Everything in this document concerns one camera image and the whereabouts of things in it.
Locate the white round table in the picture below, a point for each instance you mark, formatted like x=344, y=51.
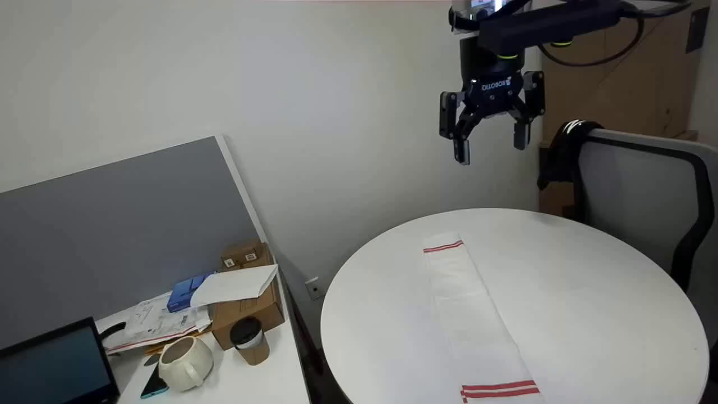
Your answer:
x=597, y=315

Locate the white office desk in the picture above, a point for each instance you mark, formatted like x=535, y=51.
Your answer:
x=259, y=382

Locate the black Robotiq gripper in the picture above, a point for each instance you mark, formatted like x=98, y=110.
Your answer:
x=495, y=89

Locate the large open cardboard box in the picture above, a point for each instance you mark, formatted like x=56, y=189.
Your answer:
x=249, y=313

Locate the scattered printed papers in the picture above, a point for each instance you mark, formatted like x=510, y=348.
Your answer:
x=149, y=321

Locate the black laptop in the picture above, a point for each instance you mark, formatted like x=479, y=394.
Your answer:
x=52, y=370

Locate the white paper sheet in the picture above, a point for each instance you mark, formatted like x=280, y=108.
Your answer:
x=236, y=284

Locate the grey mesh office chair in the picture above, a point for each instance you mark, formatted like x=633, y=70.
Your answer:
x=636, y=187

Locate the blue packet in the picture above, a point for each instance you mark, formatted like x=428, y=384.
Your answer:
x=187, y=292

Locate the small cardboard box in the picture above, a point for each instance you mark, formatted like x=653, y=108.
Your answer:
x=247, y=256

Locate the white towel with red stripes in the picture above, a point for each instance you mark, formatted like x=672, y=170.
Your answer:
x=464, y=321

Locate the grey desk partition panel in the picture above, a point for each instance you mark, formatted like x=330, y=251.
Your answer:
x=114, y=232

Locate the tall brown cardboard sheet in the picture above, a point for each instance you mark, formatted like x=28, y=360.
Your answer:
x=658, y=81

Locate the brown paper coffee cup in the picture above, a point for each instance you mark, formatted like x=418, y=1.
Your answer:
x=249, y=339

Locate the white ceramic mug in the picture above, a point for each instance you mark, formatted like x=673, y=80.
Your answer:
x=183, y=365

